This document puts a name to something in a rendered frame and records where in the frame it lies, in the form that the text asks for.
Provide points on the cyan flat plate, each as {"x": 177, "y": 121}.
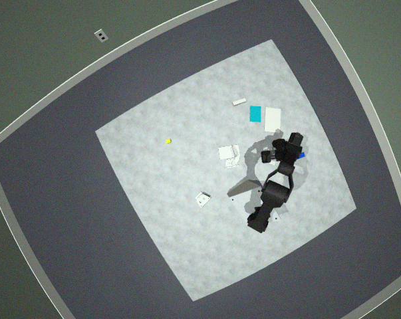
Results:
{"x": 255, "y": 114}

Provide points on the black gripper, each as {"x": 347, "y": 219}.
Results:
{"x": 266, "y": 156}

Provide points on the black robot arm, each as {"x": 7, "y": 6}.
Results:
{"x": 273, "y": 194}

